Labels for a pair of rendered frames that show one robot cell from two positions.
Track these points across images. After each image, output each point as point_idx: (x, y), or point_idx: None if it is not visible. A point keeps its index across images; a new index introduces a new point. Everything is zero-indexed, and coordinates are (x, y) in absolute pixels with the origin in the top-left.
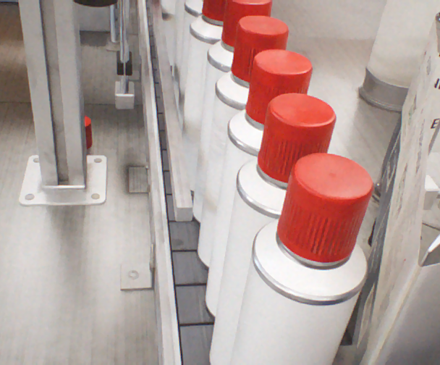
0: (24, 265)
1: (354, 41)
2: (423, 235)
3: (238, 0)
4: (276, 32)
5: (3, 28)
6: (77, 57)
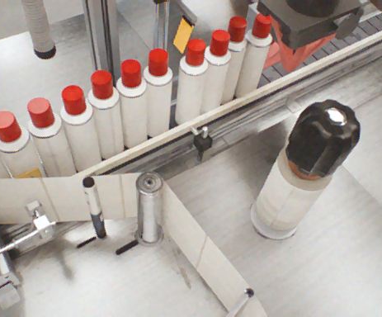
0: None
1: (348, 178)
2: (121, 255)
3: (63, 90)
4: (30, 111)
5: (223, 17)
6: (102, 63)
